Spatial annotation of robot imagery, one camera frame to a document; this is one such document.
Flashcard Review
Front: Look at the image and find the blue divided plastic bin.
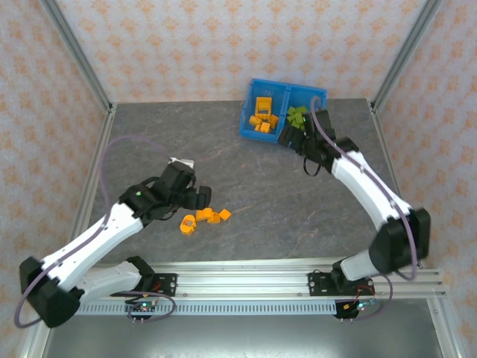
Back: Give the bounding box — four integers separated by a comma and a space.
238, 77, 329, 145

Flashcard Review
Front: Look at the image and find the small circuit board with LED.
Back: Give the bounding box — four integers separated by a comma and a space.
344, 299, 378, 314
130, 301, 158, 314

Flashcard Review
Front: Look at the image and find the thin black gripper cable loop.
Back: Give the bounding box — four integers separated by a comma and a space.
302, 156, 322, 178

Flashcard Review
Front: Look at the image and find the aluminium table side rail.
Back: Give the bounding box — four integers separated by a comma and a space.
59, 110, 117, 262
368, 100, 426, 269

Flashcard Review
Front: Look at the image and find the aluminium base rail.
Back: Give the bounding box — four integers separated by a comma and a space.
83, 256, 448, 299

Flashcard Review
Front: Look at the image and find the aluminium frame post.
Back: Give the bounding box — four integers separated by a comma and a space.
370, 0, 443, 113
39, 0, 116, 115

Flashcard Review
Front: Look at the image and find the grey slotted cable duct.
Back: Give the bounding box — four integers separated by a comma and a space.
76, 301, 338, 316

